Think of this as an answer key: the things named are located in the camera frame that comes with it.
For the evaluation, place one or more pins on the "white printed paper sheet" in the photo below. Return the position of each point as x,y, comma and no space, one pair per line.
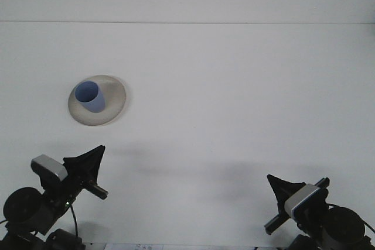
129,247

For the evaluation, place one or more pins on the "pale round plate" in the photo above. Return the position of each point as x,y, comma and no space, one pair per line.
114,106

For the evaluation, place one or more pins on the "pale blue cup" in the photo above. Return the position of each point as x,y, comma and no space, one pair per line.
95,103

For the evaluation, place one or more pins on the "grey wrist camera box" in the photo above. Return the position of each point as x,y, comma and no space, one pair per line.
301,200
49,166

